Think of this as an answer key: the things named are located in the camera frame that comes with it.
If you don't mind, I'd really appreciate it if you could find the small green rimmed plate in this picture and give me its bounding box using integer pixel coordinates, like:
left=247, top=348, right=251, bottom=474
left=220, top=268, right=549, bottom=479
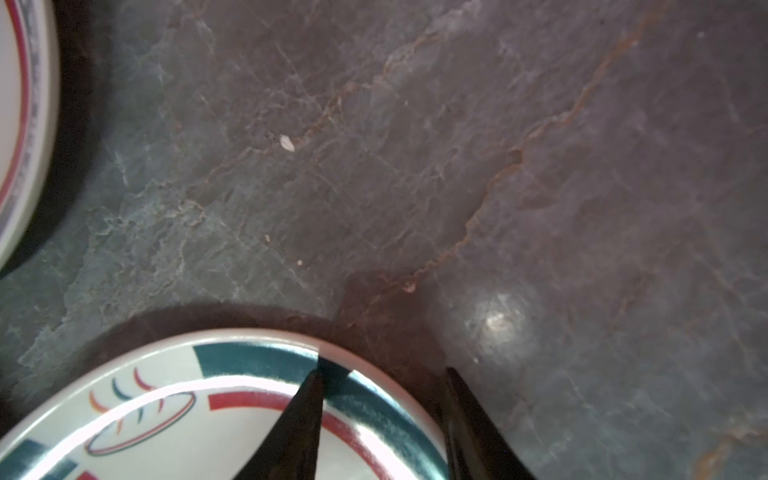
left=1, top=0, right=60, bottom=265

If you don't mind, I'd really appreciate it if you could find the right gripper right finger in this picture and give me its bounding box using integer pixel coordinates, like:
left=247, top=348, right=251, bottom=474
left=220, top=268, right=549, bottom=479
left=440, top=367, right=535, bottom=480

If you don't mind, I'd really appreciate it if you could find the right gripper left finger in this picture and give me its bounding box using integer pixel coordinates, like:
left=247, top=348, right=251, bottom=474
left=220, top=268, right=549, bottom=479
left=235, top=369, right=324, bottom=480

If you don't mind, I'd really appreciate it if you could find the large green red rimmed plate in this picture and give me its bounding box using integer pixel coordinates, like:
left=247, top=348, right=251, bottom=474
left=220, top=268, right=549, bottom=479
left=1, top=329, right=449, bottom=479

